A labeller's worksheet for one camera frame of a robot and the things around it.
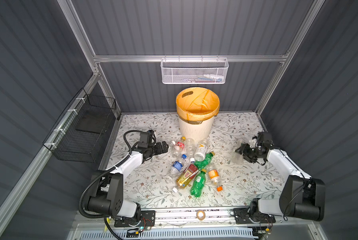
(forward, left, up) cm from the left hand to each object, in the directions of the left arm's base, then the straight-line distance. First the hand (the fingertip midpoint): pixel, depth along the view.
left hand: (162, 147), depth 91 cm
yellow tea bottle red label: (-18, -14, -2) cm, 23 cm away
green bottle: (-11, -23, -5) cm, 26 cm away
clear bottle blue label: (-12, -9, -4) cm, 15 cm away
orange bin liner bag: (+29, -23, +8) cm, 38 cm away
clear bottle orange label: (-19, -30, -4) cm, 36 cm away
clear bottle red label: (+3, -11, -4) cm, 12 cm away
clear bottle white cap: (+3, -18, -6) cm, 20 cm away
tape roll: (-37, -21, -9) cm, 43 cm away
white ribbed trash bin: (+7, -23, +5) cm, 24 cm away
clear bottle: (-8, -46, -4) cm, 47 cm away
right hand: (-7, -47, +1) cm, 48 cm away
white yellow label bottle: (-7, -22, +1) cm, 23 cm away
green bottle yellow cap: (-23, -19, -3) cm, 30 cm away
